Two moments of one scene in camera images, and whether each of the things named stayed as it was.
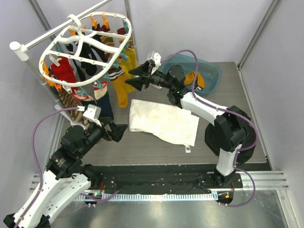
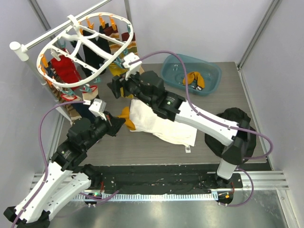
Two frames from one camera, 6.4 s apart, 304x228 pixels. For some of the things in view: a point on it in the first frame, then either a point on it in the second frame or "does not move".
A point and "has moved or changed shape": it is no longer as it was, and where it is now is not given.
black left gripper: (117, 130) to (114, 123)
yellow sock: (117, 76) to (125, 114)
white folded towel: (174, 123) does not move
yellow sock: (133, 61) has moved or changed shape
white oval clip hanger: (87, 50) does not move
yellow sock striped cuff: (189, 78) does not move
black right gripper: (146, 77) to (122, 86)
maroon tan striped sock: (106, 40) to (109, 32)
